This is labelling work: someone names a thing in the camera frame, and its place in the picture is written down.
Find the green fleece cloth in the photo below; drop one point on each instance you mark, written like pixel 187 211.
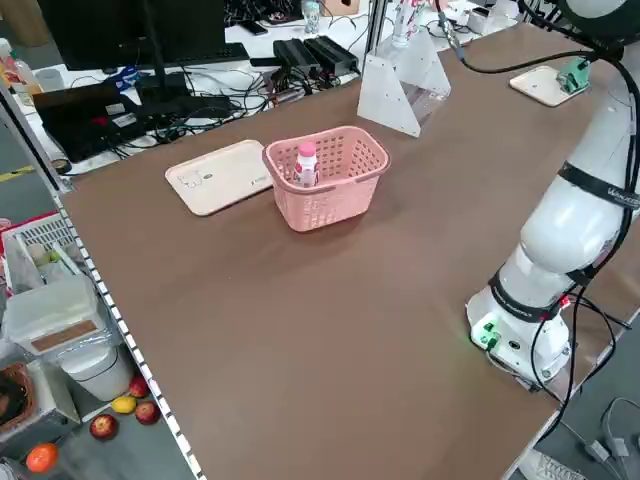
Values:
pixel 575 80

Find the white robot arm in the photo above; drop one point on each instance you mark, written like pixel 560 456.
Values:
pixel 565 225

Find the pink perforated plastic basket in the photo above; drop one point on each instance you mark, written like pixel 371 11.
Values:
pixel 325 210

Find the clear acrylic stepped shelf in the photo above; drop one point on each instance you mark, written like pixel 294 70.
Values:
pixel 390 95

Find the brown wicker basket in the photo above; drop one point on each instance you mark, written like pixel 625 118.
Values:
pixel 15 400

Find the clear drink bottle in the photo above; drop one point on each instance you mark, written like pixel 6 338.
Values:
pixel 15 70

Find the beige tray with rabbit print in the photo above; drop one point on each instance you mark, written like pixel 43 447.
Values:
pixel 537 85
pixel 220 180

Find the black ribbed power supply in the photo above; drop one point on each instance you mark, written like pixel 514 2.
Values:
pixel 332 52
pixel 295 55

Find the black smartphone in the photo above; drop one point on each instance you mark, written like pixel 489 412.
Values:
pixel 256 28

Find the black keyboard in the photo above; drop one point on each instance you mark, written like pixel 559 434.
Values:
pixel 200 54

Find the clear jar with blue lid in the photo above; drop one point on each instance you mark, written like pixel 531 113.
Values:
pixel 311 17

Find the red apple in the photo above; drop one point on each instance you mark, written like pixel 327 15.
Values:
pixel 104 427
pixel 138 386
pixel 148 413

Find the brown cardboard box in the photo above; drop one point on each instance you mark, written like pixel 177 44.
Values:
pixel 345 6

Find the yellow lemon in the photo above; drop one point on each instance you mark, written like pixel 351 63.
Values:
pixel 123 404

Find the white bucket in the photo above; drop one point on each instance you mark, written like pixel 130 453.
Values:
pixel 97 370

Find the white desk box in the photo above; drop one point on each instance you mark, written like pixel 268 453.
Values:
pixel 482 20

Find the white plastic crate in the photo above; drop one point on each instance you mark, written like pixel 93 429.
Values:
pixel 45 235

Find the black laptop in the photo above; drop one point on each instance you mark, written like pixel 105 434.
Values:
pixel 75 115

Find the black tape roll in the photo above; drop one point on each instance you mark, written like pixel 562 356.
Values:
pixel 54 166

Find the translucent storage box with lid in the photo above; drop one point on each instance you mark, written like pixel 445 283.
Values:
pixel 50 305

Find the black monitor with stand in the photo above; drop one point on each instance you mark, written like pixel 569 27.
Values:
pixel 130 30

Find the grey cup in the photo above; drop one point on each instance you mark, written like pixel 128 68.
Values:
pixel 48 80

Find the orange fruit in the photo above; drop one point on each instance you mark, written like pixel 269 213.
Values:
pixel 42 457

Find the aluminium frame post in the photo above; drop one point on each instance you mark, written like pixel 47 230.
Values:
pixel 35 140
pixel 377 25

